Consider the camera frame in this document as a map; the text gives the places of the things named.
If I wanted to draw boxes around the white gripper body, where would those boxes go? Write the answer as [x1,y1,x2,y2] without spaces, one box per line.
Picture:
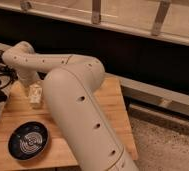
[19,79,41,97]

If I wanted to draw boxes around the white plastic bottle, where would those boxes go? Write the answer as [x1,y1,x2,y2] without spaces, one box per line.
[29,84,42,108]

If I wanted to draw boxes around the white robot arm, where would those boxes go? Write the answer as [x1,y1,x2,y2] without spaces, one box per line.
[2,41,139,171]

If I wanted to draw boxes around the dark ceramic bowl spiral pattern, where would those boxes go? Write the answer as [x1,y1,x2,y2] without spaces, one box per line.
[8,121,49,161]

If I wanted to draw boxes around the wooden table board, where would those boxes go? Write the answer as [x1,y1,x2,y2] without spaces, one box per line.
[0,77,138,171]

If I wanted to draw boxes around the metal window rail frame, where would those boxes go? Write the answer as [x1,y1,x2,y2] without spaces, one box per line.
[0,0,189,46]

